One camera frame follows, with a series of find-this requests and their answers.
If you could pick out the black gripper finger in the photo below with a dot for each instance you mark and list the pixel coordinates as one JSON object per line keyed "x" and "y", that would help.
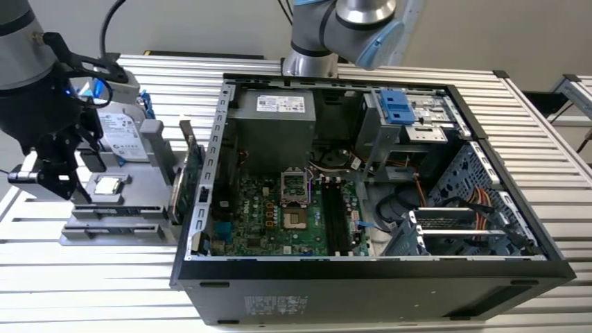
{"x": 57, "y": 163}
{"x": 92, "y": 159}

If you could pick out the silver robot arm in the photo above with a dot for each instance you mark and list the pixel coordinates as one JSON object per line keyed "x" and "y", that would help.
{"x": 351, "y": 24}

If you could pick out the black RAM slot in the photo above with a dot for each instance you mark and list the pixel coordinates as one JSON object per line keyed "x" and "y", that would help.
{"x": 331, "y": 218}
{"x": 343, "y": 218}

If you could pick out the silver CPU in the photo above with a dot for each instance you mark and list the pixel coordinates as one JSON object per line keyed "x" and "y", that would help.
{"x": 107, "y": 185}

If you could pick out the hard disk in blue carrier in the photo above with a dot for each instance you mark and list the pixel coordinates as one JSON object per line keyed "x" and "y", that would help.
{"x": 124, "y": 135}

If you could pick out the grey parts rack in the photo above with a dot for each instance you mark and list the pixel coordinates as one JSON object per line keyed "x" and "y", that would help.
{"x": 148, "y": 180}

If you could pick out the graphics card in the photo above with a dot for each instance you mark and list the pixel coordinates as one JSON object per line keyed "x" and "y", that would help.
{"x": 187, "y": 180}

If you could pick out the grey power supply unit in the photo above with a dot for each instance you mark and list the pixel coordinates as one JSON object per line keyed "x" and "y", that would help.
{"x": 272, "y": 138}

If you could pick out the green motherboard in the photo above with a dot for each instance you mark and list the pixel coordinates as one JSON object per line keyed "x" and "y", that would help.
{"x": 259, "y": 239}

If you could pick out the CPU socket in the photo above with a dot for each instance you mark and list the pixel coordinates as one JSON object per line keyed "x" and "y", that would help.
{"x": 296, "y": 218}

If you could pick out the thin metal locking lever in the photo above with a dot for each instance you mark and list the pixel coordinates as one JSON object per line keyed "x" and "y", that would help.
{"x": 308, "y": 189}

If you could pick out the black round speaker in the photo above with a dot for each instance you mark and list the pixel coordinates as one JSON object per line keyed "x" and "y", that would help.
{"x": 331, "y": 159}

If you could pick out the white label tag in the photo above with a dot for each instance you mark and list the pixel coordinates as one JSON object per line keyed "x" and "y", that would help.
{"x": 353, "y": 163}

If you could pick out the blue drive latch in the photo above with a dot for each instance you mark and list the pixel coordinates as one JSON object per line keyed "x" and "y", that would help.
{"x": 395, "y": 104}

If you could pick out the metal disk bay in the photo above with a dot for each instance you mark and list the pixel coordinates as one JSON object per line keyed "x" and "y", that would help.
{"x": 400, "y": 239}

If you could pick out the black PC case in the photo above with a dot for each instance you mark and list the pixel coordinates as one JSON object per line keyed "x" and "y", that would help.
{"x": 369, "y": 295}

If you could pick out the silver optical drive cage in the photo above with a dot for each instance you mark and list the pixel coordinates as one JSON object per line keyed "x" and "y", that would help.
{"x": 425, "y": 133}

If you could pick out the metal slat side table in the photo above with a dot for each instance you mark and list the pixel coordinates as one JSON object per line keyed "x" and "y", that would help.
{"x": 575, "y": 86}

